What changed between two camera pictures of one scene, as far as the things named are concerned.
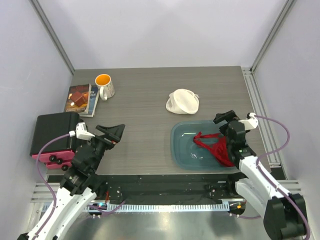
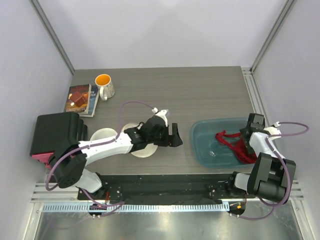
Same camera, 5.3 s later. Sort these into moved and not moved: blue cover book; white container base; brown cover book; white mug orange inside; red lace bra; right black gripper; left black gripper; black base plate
Moved: right black gripper; left black gripper; white container base; red lace bra
Not moved: brown cover book; white mug orange inside; black base plate; blue cover book
